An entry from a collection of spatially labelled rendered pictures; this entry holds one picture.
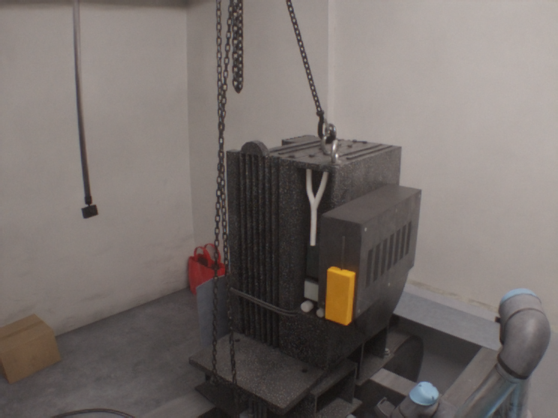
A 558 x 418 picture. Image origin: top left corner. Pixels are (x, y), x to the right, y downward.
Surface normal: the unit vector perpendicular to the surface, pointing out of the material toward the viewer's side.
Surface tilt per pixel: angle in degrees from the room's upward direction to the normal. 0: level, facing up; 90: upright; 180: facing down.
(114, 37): 90
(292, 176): 90
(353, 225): 90
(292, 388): 0
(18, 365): 90
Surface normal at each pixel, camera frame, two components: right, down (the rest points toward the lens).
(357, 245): -0.61, 0.24
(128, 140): 0.72, 0.21
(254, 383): 0.00, -0.95
